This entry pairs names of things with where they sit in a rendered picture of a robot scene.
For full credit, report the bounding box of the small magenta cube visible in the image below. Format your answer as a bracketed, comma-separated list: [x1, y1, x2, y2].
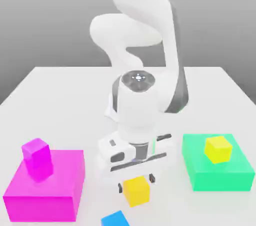
[21, 137, 54, 183]

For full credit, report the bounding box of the small blue cube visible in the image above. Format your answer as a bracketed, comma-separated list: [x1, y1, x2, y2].
[100, 209, 131, 226]

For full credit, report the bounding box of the large green box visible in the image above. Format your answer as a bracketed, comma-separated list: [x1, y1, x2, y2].
[181, 133, 256, 192]

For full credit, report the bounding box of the small yellow cube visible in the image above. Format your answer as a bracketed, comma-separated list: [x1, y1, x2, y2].
[122, 175, 151, 208]
[204, 135, 233, 165]

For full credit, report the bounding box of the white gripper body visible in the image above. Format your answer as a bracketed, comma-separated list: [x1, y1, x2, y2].
[95, 151, 173, 188]

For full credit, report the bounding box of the large magenta box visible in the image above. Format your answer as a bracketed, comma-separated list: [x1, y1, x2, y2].
[2, 149, 86, 223]

